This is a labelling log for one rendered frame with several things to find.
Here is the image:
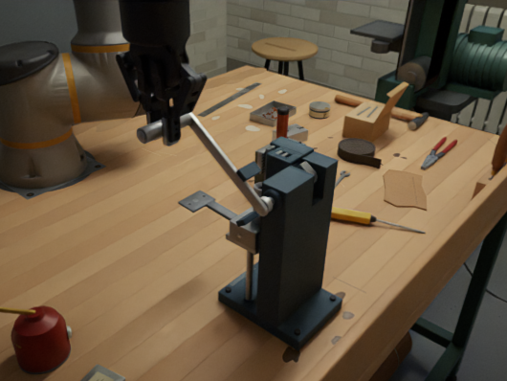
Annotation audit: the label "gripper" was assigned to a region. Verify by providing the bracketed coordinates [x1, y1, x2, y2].
[115, 0, 209, 147]

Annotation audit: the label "grey vice lever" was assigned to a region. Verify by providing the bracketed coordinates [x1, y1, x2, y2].
[136, 111, 276, 217]

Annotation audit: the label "grey metal stirrup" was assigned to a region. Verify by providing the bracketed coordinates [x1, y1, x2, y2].
[178, 190, 239, 221]

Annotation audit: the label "dark blue vice jaw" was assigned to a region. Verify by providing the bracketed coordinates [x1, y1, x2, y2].
[236, 161, 262, 182]

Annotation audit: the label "grey screwdriver stand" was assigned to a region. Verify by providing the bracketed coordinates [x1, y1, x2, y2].
[272, 123, 310, 145]

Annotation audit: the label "grey calliper ankle with rod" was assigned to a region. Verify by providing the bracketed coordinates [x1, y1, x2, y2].
[225, 218, 263, 303]

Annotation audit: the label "dark blue vice body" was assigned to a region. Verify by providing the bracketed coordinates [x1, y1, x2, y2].
[218, 136, 344, 352]

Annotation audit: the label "grey steel ruler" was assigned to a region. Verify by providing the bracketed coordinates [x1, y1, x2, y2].
[197, 81, 262, 118]

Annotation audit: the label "grey metal tray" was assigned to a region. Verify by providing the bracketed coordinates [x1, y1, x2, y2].
[249, 100, 298, 127]

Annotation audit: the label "round wooden stool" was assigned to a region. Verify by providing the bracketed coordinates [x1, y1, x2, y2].
[251, 36, 320, 81]

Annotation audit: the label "round grey tin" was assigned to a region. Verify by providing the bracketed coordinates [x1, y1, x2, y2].
[308, 101, 332, 120]

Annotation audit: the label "brown leather piece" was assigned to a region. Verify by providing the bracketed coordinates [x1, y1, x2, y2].
[382, 168, 429, 212]

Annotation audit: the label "green belt sander machine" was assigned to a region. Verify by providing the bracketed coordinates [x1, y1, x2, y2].
[349, 0, 507, 122]

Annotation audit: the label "red oil can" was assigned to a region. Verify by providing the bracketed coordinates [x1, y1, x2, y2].
[0, 304, 74, 375]

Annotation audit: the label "grey flat box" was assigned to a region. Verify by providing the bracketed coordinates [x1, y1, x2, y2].
[80, 364, 117, 381]

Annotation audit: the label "grey square base plate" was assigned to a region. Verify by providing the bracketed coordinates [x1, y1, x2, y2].
[0, 149, 106, 200]

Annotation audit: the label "red handled screwdriver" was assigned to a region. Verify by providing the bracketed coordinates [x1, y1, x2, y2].
[276, 105, 291, 138]

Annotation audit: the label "black strap roll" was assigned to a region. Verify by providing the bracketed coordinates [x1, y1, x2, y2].
[337, 137, 384, 169]

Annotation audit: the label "yellow handled awl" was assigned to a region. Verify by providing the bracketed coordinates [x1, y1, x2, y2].
[330, 206, 427, 235]

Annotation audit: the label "wooden handled hammer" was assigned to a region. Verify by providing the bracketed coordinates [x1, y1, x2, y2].
[334, 93, 430, 132]

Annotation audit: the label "red handled pliers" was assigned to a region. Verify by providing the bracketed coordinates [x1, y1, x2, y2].
[420, 136, 459, 171]

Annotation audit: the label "orange wooden handle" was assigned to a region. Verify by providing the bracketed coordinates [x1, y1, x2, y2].
[490, 125, 507, 178]

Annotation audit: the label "black floor cable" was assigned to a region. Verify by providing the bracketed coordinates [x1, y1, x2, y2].
[462, 253, 507, 304]

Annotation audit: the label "green bench frame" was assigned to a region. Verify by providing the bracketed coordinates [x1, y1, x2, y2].
[410, 221, 507, 381]

